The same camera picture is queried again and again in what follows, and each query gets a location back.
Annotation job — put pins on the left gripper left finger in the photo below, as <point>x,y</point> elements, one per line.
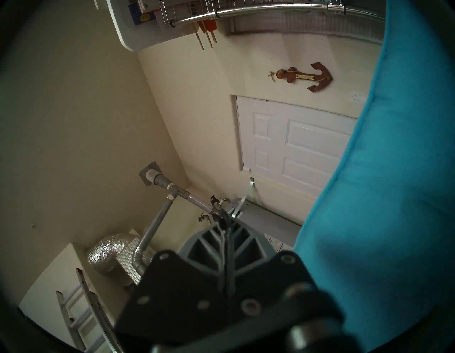
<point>177,295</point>

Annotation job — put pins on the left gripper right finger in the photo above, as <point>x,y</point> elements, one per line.
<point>270,281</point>

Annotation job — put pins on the teal tufted seat cushion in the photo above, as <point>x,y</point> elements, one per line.
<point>391,178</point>

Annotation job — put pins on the grey water heater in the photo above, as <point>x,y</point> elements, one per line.
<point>270,224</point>

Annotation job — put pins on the galvanized metal vent pipe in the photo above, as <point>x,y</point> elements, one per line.
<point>160,213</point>

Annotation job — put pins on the aluminium step ladder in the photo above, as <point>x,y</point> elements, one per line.
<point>94,300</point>

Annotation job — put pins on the white panel door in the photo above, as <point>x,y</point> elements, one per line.
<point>302,153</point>

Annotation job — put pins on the silver insulated flexible duct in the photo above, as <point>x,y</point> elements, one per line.
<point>106,252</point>

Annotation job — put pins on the white light switch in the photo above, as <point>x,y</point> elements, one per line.
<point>357,98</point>

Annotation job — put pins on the brown anchor wall decoration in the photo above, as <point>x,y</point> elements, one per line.
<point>302,75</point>

